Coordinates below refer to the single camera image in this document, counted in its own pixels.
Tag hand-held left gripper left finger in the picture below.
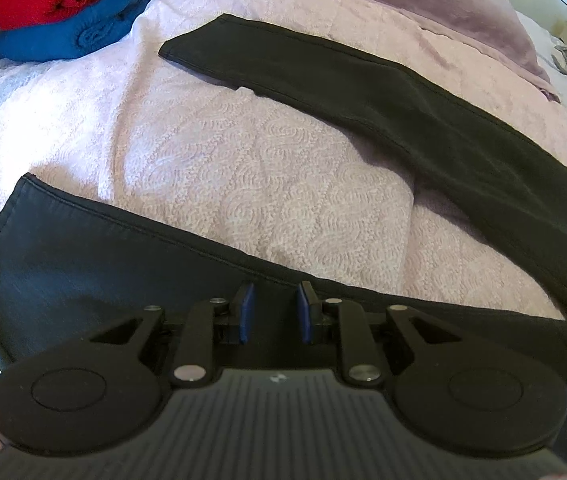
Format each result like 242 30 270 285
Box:
88 281 255 387

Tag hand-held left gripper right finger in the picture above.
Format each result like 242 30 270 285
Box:
296 280 469 386

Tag black pants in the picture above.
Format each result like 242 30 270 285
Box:
0 14 567 471

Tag blue folded garment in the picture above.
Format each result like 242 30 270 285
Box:
0 0 166 61

